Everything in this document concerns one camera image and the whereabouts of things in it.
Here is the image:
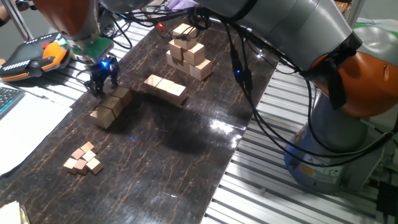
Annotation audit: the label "operator hand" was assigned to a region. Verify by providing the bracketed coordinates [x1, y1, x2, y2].
[17, 0, 37, 12]

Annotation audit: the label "small wooden cube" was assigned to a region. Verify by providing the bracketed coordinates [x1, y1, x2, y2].
[73, 159, 89, 176]
[85, 157, 104, 175]
[81, 150, 98, 162]
[80, 141, 96, 154]
[63, 157, 78, 175]
[70, 147, 86, 161]

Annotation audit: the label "white paper sheets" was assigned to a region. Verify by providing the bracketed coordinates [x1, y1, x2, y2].
[0, 81, 73, 177]

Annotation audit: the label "large wooden cube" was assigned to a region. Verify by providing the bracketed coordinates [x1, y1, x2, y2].
[172, 23, 198, 50]
[168, 39, 185, 62]
[175, 58, 191, 75]
[165, 50, 180, 68]
[188, 58, 213, 82]
[182, 42, 206, 67]

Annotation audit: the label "aluminium extrusion post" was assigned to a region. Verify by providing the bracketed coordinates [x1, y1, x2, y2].
[2, 0, 34, 42]

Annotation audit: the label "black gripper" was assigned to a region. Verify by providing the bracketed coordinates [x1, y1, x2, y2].
[83, 55, 121, 98]

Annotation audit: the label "black handheld controller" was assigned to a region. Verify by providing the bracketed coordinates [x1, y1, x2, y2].
[15, 0, 34, 11]

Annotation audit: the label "black cable bundle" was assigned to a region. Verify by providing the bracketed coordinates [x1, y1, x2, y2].
[105, 2, 398, 169]

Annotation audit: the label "purple plastic bag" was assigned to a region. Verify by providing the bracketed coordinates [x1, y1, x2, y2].
[166, 0, 197, 11]

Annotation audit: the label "black computer keyboard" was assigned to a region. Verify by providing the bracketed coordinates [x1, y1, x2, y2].
[0, 86, 26, 121]

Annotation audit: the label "dark marble pattern mat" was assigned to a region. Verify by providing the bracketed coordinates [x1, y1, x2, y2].
[0, 14, 282, 224]

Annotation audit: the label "black orange teach pendant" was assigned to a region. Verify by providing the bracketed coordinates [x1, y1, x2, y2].
[0, 31, 72, 83]

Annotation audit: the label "gold and white box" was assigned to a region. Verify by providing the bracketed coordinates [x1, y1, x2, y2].
[0, 200, 31, 224]

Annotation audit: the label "forearm in black sleeve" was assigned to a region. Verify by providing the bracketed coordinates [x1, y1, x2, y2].
[0, 5, 12, 28]

